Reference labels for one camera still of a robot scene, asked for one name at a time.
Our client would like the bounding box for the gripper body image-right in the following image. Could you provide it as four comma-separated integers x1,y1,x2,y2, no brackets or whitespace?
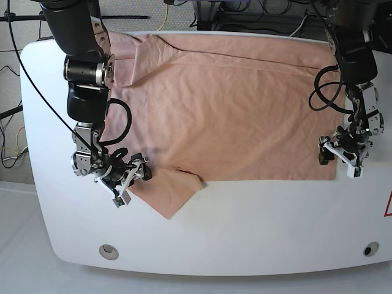
318,132,373,167

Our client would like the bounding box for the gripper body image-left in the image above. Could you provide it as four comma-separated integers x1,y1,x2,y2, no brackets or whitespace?
94,155,149,198

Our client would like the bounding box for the peach pink T-shirt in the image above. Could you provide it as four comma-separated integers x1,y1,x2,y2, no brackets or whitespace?
110,32,343,218

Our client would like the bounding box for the black robot arm image-left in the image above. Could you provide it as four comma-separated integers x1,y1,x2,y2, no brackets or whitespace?
39,0,152,207

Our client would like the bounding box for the silver left table grommet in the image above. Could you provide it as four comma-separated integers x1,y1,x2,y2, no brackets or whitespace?
99,244,119,260

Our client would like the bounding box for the red triangle table marking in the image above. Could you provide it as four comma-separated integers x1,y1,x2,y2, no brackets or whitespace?
384,193,392,217

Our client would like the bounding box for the dark right table grommet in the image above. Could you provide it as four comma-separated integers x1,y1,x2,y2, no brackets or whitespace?
363,242,380,257

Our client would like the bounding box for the black tripod stand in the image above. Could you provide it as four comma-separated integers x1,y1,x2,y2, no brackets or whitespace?
0,10,149,22

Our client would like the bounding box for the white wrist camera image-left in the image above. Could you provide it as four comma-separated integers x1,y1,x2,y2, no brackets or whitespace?
113,192,131,208

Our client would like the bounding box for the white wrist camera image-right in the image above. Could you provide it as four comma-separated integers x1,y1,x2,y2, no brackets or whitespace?
347,165,364,179

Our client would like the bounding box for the yellow cable at left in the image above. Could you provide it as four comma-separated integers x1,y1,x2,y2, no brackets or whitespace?
2,126,28,156

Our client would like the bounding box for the yellow cable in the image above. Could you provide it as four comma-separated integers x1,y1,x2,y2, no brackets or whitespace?
2,126,28,156
157,5,170,32

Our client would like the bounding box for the white cable at top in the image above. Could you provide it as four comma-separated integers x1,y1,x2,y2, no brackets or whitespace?
290,15,309,37

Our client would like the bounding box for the yellow cable at top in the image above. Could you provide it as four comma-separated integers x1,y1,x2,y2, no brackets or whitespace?
157,5,170,32

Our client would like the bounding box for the grey robot base frame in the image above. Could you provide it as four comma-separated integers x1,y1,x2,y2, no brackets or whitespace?
189,1,255,31

